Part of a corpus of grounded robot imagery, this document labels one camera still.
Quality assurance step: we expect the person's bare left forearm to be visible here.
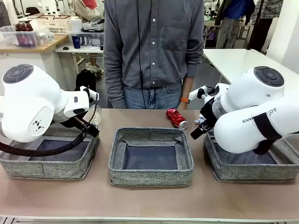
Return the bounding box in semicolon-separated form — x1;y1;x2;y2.
181;76;196;100

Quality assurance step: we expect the black cable strap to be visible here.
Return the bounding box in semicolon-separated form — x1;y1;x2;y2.
253;113;283;156

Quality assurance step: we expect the person in blue top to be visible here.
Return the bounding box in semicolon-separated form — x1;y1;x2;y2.
214;0;256;49

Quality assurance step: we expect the person in grey shirt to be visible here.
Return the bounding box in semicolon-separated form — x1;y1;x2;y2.
104;0;205;110

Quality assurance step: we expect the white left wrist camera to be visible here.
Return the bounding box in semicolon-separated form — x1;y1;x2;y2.
79;85;100;100

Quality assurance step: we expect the person in plaid shirt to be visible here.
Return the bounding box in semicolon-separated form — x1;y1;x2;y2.
247;0;285;53

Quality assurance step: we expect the person in beige jacket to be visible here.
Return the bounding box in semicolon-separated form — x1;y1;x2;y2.
74;0;105;21

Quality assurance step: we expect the aluminium table frame rail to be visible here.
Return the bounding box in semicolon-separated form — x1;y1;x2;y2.
0;216;299;224

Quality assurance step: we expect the black backpack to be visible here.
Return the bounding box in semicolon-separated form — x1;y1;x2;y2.
75;69;98;93

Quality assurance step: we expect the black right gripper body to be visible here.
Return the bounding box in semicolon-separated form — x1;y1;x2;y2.
199;98;221;126

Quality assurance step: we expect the clear plastic storage box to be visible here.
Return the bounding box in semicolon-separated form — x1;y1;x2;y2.
0;25;47;49

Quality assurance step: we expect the thin black cord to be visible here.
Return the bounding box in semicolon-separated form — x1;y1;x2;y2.
137;0;144;109

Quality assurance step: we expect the grey fabric basket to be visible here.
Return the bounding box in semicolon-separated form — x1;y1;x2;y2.
203;130;299;182
0;123;101;180
108;127;194;187

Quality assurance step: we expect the white lattice crate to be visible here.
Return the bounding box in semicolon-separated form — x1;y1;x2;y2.
37;15;72;35

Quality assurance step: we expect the wood topped white cabinet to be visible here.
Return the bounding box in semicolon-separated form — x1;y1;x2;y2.
0;34;71;94

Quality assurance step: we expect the clear crushed plastic cup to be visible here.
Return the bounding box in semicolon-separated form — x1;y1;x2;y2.
87;104;103;126

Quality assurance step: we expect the person's grey sleeved right forearm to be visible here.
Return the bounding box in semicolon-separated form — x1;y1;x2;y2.
105;70;128;109

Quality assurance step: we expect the white desk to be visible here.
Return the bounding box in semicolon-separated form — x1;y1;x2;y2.
55;43;105;77

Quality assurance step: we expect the white plastic canister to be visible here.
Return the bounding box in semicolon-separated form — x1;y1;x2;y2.
69;18;83;33

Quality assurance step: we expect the blue drink bottle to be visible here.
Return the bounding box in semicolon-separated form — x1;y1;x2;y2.
71;34;81;49

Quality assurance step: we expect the brown bottle pack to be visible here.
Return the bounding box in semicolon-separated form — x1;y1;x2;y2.
15;22;35;32

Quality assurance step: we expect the white and black device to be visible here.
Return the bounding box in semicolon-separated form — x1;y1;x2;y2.
81;16;105;32

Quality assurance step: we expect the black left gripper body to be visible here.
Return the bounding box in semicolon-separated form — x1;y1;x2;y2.
71;115;91;132

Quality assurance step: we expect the crushed red soda can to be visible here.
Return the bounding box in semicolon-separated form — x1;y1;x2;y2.
165;108;188;130

